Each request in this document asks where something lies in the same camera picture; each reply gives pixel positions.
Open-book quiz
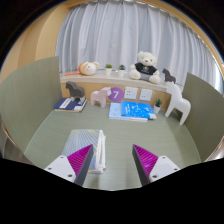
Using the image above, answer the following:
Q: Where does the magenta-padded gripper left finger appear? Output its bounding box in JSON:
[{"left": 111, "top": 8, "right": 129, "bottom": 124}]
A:
[{"left": 43, "top": 143, "right": 95, "bottom": 187}]

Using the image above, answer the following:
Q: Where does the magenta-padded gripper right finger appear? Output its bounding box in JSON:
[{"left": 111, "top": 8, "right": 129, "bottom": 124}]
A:
[{"left": 131, "top": 144, "right": 181, "bottom": 187}]

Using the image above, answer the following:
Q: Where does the blue towel with yellow print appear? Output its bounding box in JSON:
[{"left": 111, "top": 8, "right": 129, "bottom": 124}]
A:
[{"left": 61, "top": 129, "right": 107, "bottom": 175}]

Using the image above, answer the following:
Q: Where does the small potted plant, white pot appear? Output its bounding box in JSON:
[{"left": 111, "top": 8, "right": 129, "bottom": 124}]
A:
[
  {"left": 104, "top": 63, "right": 113, "bottom": 77},
  {"left": 153, "top": 98, "right": 163, "bottom": 114},
  {"left": 117, "top": 64, "right": 127, "bottom": 78}
]

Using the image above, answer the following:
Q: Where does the bright blue book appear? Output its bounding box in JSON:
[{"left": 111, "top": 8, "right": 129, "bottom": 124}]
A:
[{"left": 120, "top": 100, "right": 157, "bottom": 120}]

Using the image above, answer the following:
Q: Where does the navy blue book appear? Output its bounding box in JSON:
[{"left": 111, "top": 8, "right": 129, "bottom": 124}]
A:
[{"left": 53, "top": 97, "right": 88, "bottom": 113}]

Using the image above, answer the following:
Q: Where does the white wooden horse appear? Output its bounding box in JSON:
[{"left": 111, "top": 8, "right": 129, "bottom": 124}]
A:
[{"left": 164, "top": 81, "right": 192, "bottom": 126}]

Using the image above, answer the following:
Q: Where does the light blue book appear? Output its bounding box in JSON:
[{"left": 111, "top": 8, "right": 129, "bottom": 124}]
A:
[{"left": 108, "top": 102, "right": 149, "bottom": 123}]

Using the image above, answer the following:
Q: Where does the green desk partition panel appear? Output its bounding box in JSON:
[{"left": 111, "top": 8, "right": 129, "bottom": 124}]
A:
[
  {"left": 182, "top": 72, "right": 224, "bottom": 162},
  {"left": 0, "top": 55, "right": 64, "bottom": 153}
]

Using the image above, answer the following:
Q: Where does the dark grey wooden horse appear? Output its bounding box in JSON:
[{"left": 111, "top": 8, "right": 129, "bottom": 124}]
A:
[{"left": 65, "top": 80, "right": 86, "bottom": 103}]

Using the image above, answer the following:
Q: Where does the pink wooden horse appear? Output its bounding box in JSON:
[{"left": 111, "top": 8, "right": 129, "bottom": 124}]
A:
[{"left": 90, "top": 86, "right": 112, "bottom": 109}]

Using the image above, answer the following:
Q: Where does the purple round disc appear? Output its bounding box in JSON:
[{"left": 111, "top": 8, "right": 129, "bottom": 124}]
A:
[{"left": 108, "top": 86, "right": 125, "bottom": 103}]

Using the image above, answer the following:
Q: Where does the small dark horse figurine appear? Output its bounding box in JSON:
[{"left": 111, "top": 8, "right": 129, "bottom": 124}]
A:
[{"left": 161, "top": 68, "right": 177, "bottom": 84}]

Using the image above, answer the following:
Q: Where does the cream teddy bear, black shirt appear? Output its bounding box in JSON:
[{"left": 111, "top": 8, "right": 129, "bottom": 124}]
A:
[{"left": 128, "top": 50, "right": 162, "bottom": 85}]

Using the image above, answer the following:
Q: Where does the orange and cream plush toy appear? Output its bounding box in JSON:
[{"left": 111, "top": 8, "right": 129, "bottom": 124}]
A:
[{"left": 78, "top": 61, "right": 101, "bottom": 76}]

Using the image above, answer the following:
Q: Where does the grey-white curtain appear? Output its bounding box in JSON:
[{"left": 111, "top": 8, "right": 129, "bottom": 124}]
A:
[{"left": 54, "top": 1, "right": 224, "bottom": 91}]

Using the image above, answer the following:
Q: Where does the white wall socket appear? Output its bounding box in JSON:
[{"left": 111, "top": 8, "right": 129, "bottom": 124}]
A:
[
  {"left": 138, "top": 88, "right": 153, "bottom": 102},
  {"left": 123, "top": 86, "right": 139, "bottom": 100}
]

